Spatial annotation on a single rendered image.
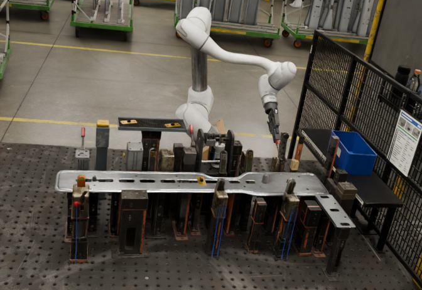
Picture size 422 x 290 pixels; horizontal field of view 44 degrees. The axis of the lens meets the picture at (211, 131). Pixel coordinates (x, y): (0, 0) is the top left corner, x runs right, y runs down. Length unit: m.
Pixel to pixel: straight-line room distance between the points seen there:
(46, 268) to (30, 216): 0.42
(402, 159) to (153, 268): 1.37
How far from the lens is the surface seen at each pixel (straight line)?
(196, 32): 2.96
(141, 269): 2.51
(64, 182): 2.54
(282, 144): 2.83
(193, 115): 3.24
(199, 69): 3.26
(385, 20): 5.30
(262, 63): 2.96
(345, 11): 10.49
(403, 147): 2.83
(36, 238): 2.70
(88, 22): 8.66
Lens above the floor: 2.30
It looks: 24 degrees down
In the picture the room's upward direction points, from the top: 8 degrees clockwise
